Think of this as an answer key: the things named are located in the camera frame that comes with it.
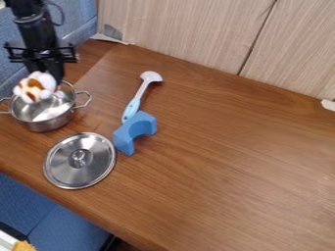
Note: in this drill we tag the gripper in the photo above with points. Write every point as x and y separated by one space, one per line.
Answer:
41 55

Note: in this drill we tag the white and brown stuffed dog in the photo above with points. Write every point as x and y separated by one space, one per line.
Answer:
35 85

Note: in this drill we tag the silver pot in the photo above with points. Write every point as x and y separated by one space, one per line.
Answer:
43 114

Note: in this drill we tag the silver pot lid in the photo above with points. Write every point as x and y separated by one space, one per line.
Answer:
79 160

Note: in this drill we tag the white and blue spoon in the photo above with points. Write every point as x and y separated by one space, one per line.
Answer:
138 94

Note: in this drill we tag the blue arch block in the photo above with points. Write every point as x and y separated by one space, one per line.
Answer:
135 130

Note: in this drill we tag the light wooden board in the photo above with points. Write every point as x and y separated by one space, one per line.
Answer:
218 36

